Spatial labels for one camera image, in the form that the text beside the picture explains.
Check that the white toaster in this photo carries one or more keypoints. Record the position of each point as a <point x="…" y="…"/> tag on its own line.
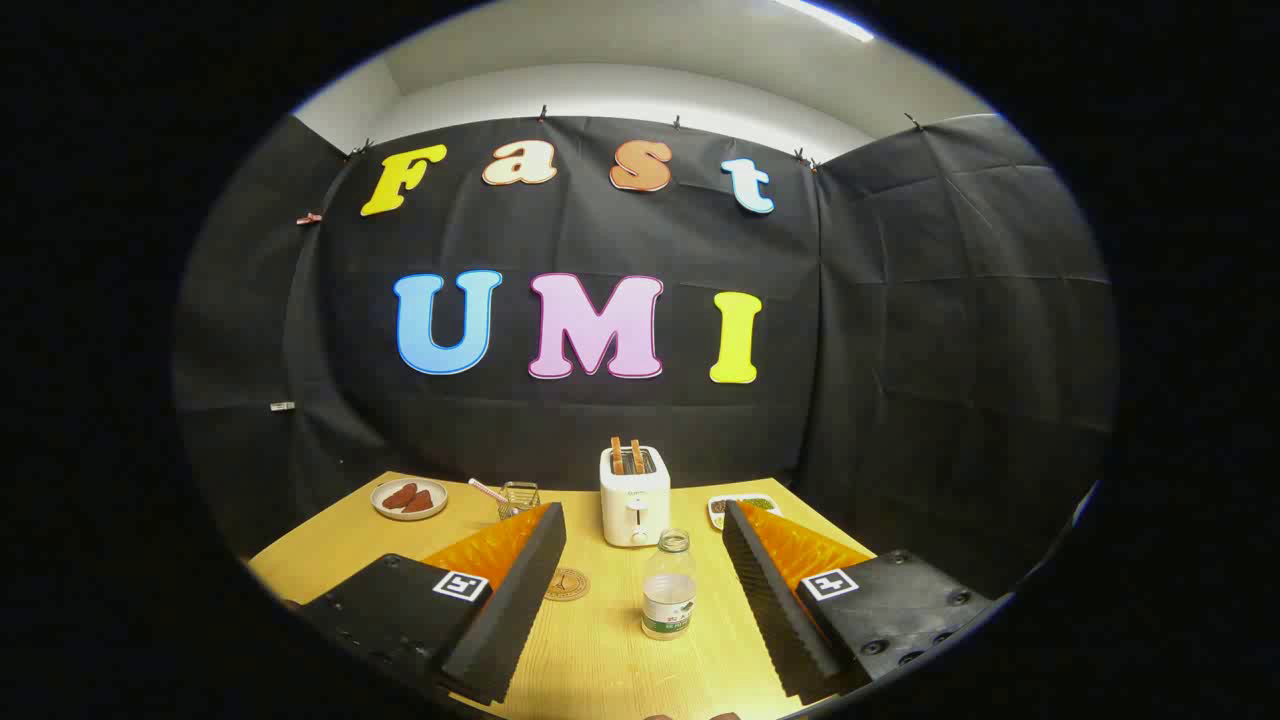
<point x="635" y="510"/>

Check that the black backdrop cloth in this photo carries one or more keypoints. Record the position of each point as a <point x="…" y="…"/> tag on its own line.
<point x="950" y="350"/>

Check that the clear ribbed drinking glass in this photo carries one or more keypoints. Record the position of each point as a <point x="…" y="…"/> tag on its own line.
<point x="520" y="498"/>

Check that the wooden table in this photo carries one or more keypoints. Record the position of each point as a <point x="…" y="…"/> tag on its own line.
<point x="600" y="650"/>

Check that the red-brown meat piece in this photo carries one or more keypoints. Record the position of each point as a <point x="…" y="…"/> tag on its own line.
<point x="420" y="502"/>
<point x="399" y="495"/>

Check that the red white striped straw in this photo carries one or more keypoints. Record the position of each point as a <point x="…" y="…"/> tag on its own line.
<point x="485" y="489"/>

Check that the white divided seed dish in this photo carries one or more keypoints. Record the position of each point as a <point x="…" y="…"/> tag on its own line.
<point x="745" y="503"/>

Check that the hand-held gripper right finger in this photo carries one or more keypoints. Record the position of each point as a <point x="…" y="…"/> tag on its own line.
<point x="765" y="590"/>

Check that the round wooden coaster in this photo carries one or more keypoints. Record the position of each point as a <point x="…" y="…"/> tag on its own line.
<point x="567" y="584"/>

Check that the clear plastic juice bottle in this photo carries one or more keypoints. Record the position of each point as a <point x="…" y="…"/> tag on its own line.
<point x="669" y="590"/>

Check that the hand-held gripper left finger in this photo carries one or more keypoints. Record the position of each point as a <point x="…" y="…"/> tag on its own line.
<point x="520" y="590"/>

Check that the small white round plate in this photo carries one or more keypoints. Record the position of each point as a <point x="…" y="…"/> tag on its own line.
<point x="385" y="510"/>

